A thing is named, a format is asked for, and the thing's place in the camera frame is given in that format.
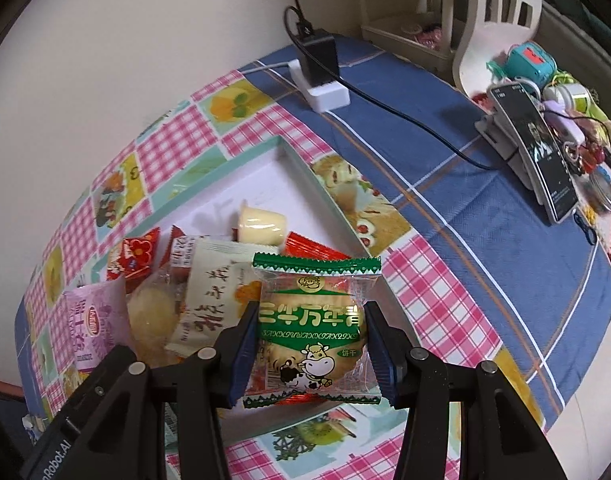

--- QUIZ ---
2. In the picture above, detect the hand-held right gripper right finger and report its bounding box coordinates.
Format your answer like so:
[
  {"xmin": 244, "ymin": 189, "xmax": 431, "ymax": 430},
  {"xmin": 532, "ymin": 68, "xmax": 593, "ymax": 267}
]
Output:
[{"xmin": 363, "ymin": 301, "xmax": 562, "ymax": 480}]

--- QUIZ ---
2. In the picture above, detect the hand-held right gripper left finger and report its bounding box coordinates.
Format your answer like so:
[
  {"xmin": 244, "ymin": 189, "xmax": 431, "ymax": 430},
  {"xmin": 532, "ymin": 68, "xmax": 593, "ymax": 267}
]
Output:
[{"xmin": 68, "ymin": 302, "xmax": 261, "ymax": 480}]

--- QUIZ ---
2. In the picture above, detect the green clear biscuit packet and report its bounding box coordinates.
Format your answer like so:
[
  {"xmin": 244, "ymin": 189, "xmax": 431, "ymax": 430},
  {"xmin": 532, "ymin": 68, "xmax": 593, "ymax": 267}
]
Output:
[{"xmin": 242, "ymin": 251, "xmax": 383, "ymax": 409}]

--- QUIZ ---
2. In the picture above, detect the white calligraphy snack packet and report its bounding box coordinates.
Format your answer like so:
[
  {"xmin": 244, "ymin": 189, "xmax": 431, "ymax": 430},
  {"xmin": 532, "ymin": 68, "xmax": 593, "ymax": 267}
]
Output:
[{"xmin": 164, "ymin": 237, "xmax": 260, "ymax": 367}]

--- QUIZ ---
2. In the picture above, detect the clear bag round bun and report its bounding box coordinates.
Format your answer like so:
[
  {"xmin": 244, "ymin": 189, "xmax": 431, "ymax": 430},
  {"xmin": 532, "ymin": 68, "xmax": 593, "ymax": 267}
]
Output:
[{"xmin": 124, "ymin": 280, "xmax": 187, "ymax": 367}]

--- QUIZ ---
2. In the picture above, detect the dark red snack packet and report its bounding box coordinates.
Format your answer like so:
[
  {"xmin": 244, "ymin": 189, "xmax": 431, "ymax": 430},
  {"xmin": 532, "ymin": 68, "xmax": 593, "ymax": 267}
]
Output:
[{"xmin": 160, "ymin": 224, "xmax": 199, "ymax": 281}]

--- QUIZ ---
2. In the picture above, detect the purple snack packet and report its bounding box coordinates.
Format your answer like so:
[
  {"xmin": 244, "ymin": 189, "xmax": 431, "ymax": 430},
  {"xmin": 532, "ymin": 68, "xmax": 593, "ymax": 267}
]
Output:
[{"xmin": 64, "ymin": 276, "xmax": 130, "ymax": 378}]

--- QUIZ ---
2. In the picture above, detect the red patterned snack packet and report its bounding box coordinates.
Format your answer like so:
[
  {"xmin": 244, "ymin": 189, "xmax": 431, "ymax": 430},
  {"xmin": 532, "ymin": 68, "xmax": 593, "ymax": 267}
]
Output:
[{"xmin": 283, "ymin": 230, "xmax": 355, "ymax": 261}]

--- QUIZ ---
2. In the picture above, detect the pale yellow pudding cup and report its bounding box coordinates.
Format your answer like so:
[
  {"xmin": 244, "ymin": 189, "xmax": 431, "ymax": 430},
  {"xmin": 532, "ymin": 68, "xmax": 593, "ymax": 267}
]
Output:
[{"xmin": 236, "ymin": 199, "xmax": 289, "ymax": 247}]

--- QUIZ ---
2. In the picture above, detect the red flower snack packet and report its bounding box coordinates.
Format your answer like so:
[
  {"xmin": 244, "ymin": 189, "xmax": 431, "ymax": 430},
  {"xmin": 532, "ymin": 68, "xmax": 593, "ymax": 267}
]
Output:
[{"xmin": 106, "ymin": 226, "xmax": 161, "ymax": 295}]

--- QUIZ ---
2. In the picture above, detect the teal rimmed white tray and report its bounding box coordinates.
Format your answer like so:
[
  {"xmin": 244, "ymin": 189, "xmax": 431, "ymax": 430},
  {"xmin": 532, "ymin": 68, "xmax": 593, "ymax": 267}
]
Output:
[{"xmin": 106, "ymin": 134, "xmax": 386, "ymax": 442}]

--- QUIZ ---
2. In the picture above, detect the pink checked printed tablecloth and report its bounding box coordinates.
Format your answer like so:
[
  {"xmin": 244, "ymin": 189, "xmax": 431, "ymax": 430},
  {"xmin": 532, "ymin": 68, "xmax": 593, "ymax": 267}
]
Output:
[{"xmin": 16, "ymin": 67, "xmax": 546, "ymax": 480}]

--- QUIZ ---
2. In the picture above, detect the white phone stand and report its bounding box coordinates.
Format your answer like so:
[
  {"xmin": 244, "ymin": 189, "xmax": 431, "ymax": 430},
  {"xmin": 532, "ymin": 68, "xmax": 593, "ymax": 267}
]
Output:
[{"xmin": 474, "ymin": 114, "xmax": 539, "ymax": 192}]

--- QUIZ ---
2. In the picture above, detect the blue plaid tablecloth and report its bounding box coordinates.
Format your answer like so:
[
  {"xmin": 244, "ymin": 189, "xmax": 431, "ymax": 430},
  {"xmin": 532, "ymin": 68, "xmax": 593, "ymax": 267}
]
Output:
[{"xmin": 13, "ymin": 35, "xmax": 611, "ymax": 431}]

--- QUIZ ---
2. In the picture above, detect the black smartphone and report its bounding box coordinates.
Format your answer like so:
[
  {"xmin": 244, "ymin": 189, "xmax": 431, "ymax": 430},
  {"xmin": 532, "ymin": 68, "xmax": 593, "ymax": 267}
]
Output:
[{"xmin": 487, "ymin": 81, "xmax": 579, "ymax": 224}]

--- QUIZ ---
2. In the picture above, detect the white power strip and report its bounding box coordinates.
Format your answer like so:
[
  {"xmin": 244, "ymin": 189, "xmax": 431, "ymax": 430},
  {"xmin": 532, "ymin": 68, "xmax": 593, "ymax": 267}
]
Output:
[{"xmin": 288, "ymin": 57, "xmax": 349, "ymax": 112}]

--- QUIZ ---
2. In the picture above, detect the round metal tin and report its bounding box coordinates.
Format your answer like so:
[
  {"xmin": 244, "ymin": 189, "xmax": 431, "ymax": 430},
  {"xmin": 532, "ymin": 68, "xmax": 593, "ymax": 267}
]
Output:
[{"xmin": 583, "ymin": 169, "xmax": 611, "ymax": 213}]

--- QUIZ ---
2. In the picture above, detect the white lilac gadget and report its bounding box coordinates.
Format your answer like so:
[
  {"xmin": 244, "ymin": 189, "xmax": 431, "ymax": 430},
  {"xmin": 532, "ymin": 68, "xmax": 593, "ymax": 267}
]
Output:
[{"xmin": 540, "ymin": 100, "xmax": 583, "ymax": 143}]

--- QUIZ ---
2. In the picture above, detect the black charger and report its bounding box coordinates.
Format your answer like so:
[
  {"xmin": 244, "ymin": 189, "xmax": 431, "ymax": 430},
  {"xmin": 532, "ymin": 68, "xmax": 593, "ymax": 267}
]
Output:
[{"xmin": 296, "ymin": 22, "xmax": 342, "ymax": 87}]

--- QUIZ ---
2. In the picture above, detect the cream plastic rack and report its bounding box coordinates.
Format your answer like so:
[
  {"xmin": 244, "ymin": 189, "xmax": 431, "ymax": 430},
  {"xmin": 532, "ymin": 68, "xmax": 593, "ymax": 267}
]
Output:
[{"xmin": 353, "ymin": 0, "xmax": 545, "ymax": 97}]

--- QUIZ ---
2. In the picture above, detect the pink trinket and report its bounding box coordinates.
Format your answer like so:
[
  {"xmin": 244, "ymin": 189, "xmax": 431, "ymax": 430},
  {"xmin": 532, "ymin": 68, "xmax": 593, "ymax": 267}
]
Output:
[{"xmin": 400, "ymin": 22, "xmax": 443, "ymax": 48}]

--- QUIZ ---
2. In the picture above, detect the white green tape roll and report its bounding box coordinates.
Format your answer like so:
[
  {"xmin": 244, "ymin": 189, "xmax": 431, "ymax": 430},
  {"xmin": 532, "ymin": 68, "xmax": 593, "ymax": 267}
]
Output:
[{"xmin": 543, "ymin": 82, "xmax": 593, "ymax": 111}]

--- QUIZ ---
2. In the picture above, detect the blue cord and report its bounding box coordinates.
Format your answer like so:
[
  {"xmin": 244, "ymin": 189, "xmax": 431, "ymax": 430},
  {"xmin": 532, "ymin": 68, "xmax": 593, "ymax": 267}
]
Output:
[{"xmin": 573, "ymin": 211, "xmax": 597, "ymax": 245}]

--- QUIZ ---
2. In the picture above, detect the black phone cable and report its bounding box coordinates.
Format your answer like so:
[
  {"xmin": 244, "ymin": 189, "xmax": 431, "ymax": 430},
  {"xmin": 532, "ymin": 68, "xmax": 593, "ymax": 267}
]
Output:
[{"xmin": 335, "ymin": 77, "xmax": 509, "ymax": 171}]

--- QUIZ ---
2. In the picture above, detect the white cable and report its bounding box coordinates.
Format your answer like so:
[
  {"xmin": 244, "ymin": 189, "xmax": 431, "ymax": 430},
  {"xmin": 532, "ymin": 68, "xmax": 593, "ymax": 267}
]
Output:
[{"xmin": 244, "ymin": 61, "xmax": 292, "ymax": 75}]

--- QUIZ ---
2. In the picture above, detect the pile of keychain trinkets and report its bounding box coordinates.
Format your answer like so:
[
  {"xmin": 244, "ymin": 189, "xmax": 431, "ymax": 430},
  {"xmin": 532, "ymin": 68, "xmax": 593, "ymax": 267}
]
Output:
[{"xmin": 565, "ymin": 117, "xmax": 611, "ymax": 186}]

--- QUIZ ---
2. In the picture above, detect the black power cable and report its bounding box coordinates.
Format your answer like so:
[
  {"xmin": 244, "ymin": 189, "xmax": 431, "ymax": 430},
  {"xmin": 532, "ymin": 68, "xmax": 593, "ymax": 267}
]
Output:
[{"xmin": 284, "ymin": 0, "xmax": 311, "ymax": 41}]

